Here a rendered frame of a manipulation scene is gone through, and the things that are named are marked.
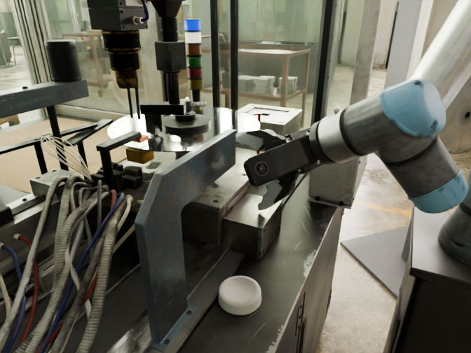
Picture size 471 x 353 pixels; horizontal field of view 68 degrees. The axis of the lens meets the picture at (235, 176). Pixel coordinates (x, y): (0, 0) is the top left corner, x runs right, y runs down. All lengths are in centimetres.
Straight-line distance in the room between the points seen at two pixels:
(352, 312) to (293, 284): 106
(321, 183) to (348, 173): 7
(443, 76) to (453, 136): 105
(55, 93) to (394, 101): 62
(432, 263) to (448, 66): 36
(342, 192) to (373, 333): 89
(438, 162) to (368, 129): 10
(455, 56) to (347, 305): 128
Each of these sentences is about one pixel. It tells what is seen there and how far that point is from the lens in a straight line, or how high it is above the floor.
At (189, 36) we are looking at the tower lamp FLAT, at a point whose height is 112.
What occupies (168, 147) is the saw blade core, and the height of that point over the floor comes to 95.
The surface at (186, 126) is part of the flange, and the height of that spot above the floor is 96.
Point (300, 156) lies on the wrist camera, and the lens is 55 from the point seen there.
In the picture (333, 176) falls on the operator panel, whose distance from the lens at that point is 85.
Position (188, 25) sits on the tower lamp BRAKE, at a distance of 104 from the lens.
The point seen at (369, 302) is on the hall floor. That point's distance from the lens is 176.
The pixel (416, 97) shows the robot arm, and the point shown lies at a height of 108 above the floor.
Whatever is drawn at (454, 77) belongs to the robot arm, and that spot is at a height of 109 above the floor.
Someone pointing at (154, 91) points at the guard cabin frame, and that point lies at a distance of 139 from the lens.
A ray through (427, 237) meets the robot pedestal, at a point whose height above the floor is 75.
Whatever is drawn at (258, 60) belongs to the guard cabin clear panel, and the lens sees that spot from 118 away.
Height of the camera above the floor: 117
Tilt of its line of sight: 25 degrees down
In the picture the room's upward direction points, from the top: straight up
